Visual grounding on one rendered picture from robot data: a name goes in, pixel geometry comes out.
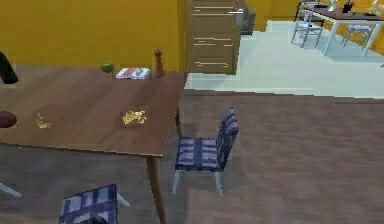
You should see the blue plaid chair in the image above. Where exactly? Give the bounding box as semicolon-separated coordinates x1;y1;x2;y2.
58;183;131;224
172;106;240;198

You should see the brown pepper mill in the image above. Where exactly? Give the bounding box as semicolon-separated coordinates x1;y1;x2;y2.
153;48;165;79

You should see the red and white book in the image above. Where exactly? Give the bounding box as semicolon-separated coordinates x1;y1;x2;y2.
115;67;152;80

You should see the brown wooden door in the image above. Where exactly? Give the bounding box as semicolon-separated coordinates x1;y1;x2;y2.
184;0;247;76

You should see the green apple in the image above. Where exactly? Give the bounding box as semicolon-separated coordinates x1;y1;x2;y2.
100;60;115;74

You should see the brown wooden dining table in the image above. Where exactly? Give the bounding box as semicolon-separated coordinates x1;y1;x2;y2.
0;64;190;224

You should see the white metal chair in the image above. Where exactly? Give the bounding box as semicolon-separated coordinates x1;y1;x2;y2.
290;1;324;49
340;23;374;50

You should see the gold metal fork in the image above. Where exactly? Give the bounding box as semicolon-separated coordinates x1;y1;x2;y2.
36;112;52;130

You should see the white leg brown top table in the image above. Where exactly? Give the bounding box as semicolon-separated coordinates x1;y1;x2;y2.
301;4;384;58

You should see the dark brown round bowl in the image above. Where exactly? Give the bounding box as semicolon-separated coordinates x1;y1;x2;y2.
0;110;18;129

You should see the black curved object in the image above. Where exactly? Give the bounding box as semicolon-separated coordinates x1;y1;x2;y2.
0;51;20;85

